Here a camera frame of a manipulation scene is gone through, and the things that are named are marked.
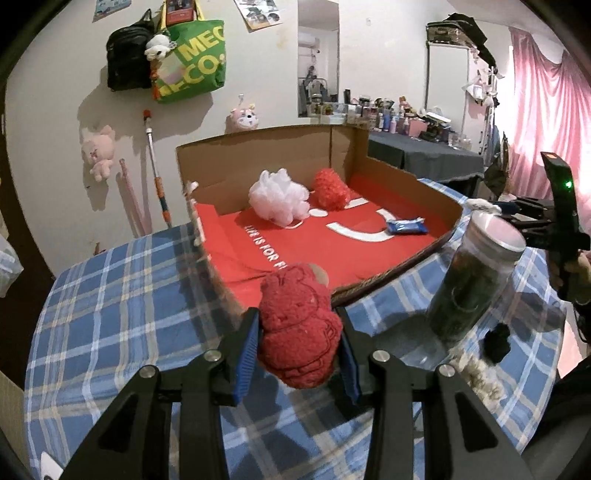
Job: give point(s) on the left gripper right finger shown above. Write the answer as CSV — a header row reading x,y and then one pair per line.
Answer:
x,y
462,438

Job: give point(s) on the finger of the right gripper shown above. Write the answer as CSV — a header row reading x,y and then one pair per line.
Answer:
x,y
508,208

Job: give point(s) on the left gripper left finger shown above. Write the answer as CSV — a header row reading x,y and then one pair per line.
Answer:
x,y
131,438

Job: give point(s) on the white fluffy bunny keychain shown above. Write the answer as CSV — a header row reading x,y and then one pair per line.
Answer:
x,y
479,204

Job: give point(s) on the blue white cloth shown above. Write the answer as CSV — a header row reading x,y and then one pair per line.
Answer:
x,y
407,227

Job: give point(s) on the black fabric scrunchie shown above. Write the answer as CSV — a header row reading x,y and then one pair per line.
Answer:
x,y
496,345

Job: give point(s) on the red plush towel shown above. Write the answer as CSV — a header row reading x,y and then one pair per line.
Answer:
x,y
300,332

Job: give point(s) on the round tan powder puff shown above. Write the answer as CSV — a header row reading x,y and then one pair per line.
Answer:
x,y
320,275

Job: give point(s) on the person's right hand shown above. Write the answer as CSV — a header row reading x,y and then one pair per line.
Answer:
x,y
572,283

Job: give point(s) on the brown hanging handbag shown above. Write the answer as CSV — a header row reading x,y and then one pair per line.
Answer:
x,y
496,176

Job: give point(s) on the cream crochet scrunchie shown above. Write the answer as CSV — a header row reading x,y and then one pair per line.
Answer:
x,y
480,376

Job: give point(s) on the large glass jar dark tea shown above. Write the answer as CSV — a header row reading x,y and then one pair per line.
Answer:
x,y
489,251

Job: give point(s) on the dark cloth side table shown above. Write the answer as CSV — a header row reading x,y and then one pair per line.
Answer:
x,y
424,159

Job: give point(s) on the pink curtain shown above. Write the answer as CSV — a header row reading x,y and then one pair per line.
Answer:
x,y
549,112

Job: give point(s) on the white wardrobe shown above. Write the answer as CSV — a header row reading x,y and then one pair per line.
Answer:
x,y
450,69

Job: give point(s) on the blue plaid tablecloth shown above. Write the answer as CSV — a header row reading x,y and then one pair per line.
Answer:
x,y
149,302

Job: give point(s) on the red bath pouf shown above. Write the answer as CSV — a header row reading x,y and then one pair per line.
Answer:
x,y
330,191

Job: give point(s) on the suitcase on wardrobe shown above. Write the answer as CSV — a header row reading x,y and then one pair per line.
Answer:
x,y
448,33

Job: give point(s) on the pink white bath pouf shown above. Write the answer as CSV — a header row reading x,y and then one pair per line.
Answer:
x,y
275,197

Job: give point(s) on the cardboard box red lining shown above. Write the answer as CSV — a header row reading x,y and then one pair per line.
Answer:
x,y
352,245

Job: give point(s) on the photo collage poster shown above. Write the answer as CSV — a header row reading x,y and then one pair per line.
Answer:
x,y
259,14

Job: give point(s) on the green tote bag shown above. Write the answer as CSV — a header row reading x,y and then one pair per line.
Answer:
x,y
196,66

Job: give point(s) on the black backpack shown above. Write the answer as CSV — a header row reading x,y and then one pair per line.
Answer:
x,y
127,65

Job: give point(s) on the red photo card holder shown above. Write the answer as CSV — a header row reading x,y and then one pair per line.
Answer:
x,y
179,11

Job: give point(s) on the blue sticker poster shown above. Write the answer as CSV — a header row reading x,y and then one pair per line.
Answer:
x,y
103,8

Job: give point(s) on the mop handle with orange grip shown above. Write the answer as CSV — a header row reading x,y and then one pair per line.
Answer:
x,y
156,176

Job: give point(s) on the wall mirror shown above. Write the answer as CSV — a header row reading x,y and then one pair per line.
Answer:
x,y
317,54

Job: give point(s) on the pink plush fox on wall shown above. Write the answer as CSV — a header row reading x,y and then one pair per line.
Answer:
x,y
243,117

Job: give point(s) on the pink plush bunny on wall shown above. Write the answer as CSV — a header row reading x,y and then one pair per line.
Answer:
x,y
99,153

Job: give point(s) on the white plush dog keychain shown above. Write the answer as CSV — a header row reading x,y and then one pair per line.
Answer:
x,y
158,47

